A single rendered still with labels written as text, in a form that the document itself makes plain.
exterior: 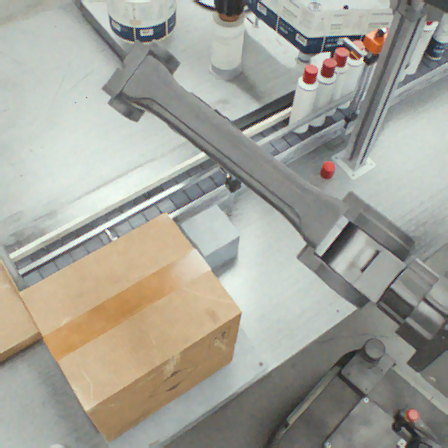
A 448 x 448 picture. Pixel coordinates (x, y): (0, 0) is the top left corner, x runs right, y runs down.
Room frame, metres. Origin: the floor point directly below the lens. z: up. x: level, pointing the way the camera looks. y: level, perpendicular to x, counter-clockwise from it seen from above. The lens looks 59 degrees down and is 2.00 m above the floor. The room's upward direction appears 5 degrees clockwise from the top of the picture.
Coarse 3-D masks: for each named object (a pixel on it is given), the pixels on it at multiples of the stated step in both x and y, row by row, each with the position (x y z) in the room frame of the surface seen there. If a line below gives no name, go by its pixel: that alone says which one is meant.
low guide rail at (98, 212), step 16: (288, 112) 1.03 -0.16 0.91; (256, 128) 0.97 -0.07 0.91; (192, 160) 0.85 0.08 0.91; (160, 176) 0.79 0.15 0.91; (128, 192) 0.74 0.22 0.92; (96, 208) 0.69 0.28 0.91; (112, 208) 0.70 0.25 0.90; (80, 224) 0.65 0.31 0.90; (48, 240) 0.60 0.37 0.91; (16, 256) 0.55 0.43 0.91
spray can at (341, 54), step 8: (344, 48) 1.10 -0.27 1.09; (336, 56) 1.07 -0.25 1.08; (344, 56) 1.07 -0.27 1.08; (344, 64) 1.07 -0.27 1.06; (336, 72) 1.06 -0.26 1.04; (344, 72) 1.06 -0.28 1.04; (336, 80) 1.06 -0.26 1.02; (344, 80) 1.07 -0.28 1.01; (336, 88) 1.06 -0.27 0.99; (336, 96) 1.06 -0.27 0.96; (328, 112) 1.06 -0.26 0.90
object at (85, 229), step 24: (288, 120) 1.03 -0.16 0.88; (336, 120) 1.05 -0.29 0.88; (288, 144) 0.95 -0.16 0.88; (192, 168) 0.85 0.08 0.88; (192, 192) 0.78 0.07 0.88; (144, 216) 0.70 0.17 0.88; (72, 240) 0.62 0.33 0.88; (96, 240) 0.62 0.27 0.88; (24, 264) 0.55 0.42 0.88; (48, 264) 0.55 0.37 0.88
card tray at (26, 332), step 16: (0, 272) 0.55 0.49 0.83; (0, 288) 0.51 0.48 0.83; (16, 288) 0.51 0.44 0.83; (0, 304) 0.47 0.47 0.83; (16, 304) 0.47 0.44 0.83; (0, 320) 0.43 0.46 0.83; (16, 320) 0.43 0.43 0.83; (32, 320) 0.44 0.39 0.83; (0, 336) 0.39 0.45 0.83; (16, 336) 0.40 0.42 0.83; (32, 336) 0.39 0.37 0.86; (0, 352) 0.35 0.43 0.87; (16, 352) 0.36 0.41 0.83
